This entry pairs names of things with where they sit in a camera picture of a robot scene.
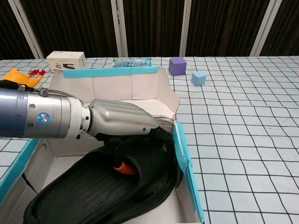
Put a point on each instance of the white metal frame post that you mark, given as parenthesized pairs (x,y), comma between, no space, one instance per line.
(187,28)
(262,28)
(28,30)
(119,28)

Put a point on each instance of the purple cube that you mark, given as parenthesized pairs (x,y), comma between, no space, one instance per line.
(177,66)

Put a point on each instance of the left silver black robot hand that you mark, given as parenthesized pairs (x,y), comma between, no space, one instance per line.
(116,116)

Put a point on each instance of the light blue shoe box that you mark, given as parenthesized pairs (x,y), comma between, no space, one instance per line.
(112,86)

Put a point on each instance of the white stapler carton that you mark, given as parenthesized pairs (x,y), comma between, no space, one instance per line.
(65,59)

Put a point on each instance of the checkered white tablecloth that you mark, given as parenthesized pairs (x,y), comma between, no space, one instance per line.
(245,128)

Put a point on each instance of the light blue cube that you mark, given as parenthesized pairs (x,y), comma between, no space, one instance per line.
(198,78)

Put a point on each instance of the dark brown curtain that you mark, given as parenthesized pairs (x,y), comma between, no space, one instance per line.
(70,23)

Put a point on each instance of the blue green snack tube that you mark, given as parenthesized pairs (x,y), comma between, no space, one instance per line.
(132,62)

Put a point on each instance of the yellow rubber chicken toy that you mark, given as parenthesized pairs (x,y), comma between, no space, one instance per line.
(16,75)

